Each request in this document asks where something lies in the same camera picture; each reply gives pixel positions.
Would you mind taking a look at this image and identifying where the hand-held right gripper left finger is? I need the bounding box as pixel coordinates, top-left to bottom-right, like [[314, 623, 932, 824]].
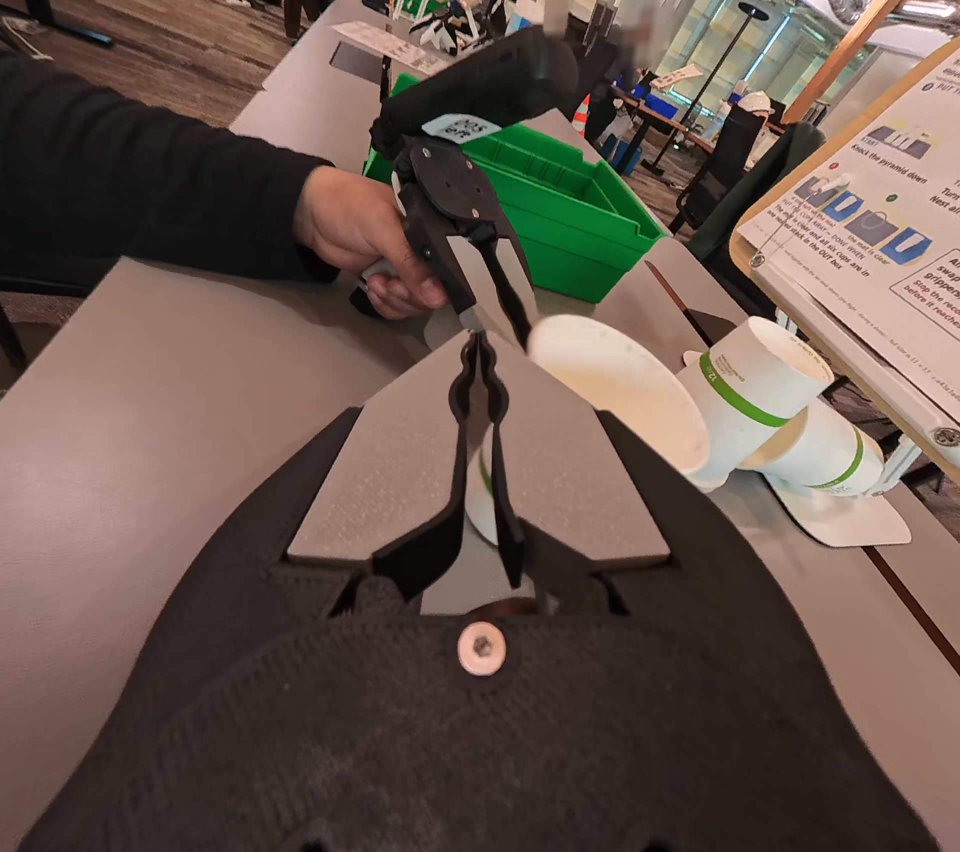
[[287, 331, 481, 604]]

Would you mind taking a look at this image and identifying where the wooden display board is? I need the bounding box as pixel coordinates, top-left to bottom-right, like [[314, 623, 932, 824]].
[[729, 38, 960, 485]]

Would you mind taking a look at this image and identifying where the green plastic bin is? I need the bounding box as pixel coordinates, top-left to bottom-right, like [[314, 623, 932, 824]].
[[363, 72, 666, 304]]

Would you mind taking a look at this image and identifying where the dark green chair back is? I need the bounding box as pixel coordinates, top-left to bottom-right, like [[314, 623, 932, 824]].
[[686, 105, 826, 268]]

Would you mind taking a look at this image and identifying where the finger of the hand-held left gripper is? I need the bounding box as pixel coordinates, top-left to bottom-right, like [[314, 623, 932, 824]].
[[495, 244, 537, 343], [448, 238, 526, 349]]

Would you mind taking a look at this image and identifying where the white paper cup green band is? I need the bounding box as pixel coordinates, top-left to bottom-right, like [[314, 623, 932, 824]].
[[465, 314, 711, 547], [675, 316, 835, 493], [738, 400, 888, 499]]

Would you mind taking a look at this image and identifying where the black floor lamp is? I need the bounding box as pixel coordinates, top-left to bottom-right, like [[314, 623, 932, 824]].
[[643, 3, 770, 176]]

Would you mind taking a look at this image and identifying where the printed paper sheet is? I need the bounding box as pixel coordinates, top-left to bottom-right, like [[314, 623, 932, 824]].
[[330, 21, 430, 71]]

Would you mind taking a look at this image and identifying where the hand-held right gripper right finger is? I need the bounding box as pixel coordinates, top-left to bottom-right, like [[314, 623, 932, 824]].
[[480, 333, 671, 589]]

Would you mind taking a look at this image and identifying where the person's left forearm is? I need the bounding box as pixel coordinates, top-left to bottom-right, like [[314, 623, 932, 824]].
[[0, 53, 339, 290]]

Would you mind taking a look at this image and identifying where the white hand tool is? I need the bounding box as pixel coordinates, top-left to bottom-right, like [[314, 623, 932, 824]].
[[420, 12, 481, 54]]

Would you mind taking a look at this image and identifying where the white sheet holder bar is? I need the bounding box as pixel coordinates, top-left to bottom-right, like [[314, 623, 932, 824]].
[[750, 252, 960, 451]]

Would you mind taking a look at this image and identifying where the person's left hand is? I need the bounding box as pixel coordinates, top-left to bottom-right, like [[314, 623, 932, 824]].
[[294, 165, 451, 320]]

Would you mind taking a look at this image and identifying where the printed instruction sheet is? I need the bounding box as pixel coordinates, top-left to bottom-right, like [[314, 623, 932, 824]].
[[738, 45, 960, 418]]

